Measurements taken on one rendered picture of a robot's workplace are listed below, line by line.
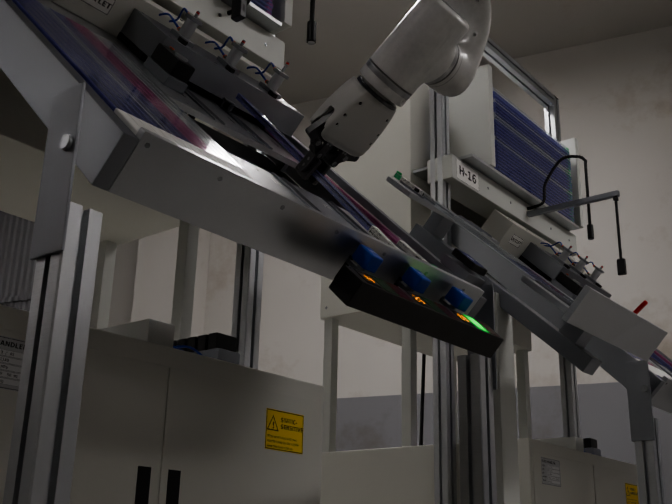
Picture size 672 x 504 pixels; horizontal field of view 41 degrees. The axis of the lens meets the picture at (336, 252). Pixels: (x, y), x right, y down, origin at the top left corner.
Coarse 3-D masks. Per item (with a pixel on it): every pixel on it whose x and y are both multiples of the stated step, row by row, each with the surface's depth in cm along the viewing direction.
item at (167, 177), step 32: (128, 160) 88; (160, 160) 90; (192, 160) 93; (128, 192) 90; (160, 192) 92; (192, 192) 95; (224, 192) 97; (256, 192) 100; (192, 224) 97; (224, 224) 100; (256, 224) 102; (288, 224) 105; (320, 224) 108; (288, 256) 108; (320, 256) 111; (384, 256) 118; (448, 288) 130; (480, 288) 136
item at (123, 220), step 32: (0, 96) 152; (0, 128) 151; (32, 128) 156; (0, 160) 160; (32, 160) 160; (0, 192) 174; (32, 192) 174; (96, 192) 173; (128, 224) 189; (160, 224) 189; (192, 256) 181; (96, 288) 196; (192, 288) 180; (96, 320) 193
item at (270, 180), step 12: (252, 168) 121; (264, 180) 118; (276, 180) 124; (288, 192) 121; (300, 192) 127; (312, 204) 123; (324, 204) 131; (336, 216) 128; (348, 216) 133; (360, 228) 131
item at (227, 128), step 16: (48, 0) 144; (96, 32) 145; (176, 96) 136; (192, 96) 147; (192, 112) 136; (208, 112) 140; (224, 112) 154; (208, 128) 157; (224, 128) 141; (240, 128) 148; (256, 128) 161; (224, 144) 152; (240, 144) 163; (256, 144) 146; (272, 144) 155; (256, 160) 158; (288, 160) 152; (288, 176) 164
